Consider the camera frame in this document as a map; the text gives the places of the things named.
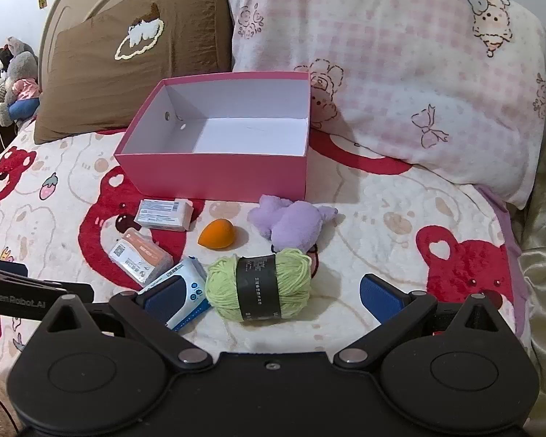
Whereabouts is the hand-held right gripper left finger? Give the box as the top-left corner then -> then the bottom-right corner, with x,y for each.
41,275 -> 214,371

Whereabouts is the blue white wet wipes pack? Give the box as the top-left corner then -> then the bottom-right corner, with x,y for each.
139,257 -> 212,332

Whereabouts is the bear printed blanket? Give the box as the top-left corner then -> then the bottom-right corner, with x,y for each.
0,123 -> 533,374

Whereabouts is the orange makeup sponge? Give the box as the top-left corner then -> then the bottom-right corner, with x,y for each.
198,219 -> 237,251

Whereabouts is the pink checked pillow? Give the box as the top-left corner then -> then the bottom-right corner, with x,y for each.
216,0 -> 546,210

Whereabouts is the green yarn ball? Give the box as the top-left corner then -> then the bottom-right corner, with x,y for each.
205,248 -> 314,324

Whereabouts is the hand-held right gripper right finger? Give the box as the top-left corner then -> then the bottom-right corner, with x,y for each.
333,274 -> 506,369

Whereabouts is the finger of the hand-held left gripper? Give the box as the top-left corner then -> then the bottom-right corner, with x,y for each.
0,257 -> 29,278

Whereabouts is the black white plush toy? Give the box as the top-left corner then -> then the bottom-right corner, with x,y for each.
0,46 -> 14,85

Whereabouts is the orange white small box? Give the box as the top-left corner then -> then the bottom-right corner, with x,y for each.
110,230 -> 174,284

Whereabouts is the grey plush toy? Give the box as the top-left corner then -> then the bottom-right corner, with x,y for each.
0,36 -> 41,126

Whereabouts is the beige headboard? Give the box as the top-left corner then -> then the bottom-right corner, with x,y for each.
39,0 -> 165,78

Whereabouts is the brown pillow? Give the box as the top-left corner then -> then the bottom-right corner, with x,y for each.
33,0 -> 233,144

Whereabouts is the purple plush toy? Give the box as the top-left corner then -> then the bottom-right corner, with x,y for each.
248,194 -> 339,253

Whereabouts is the pink cardboard box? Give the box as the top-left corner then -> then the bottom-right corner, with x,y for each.
114,71 -> 311,202

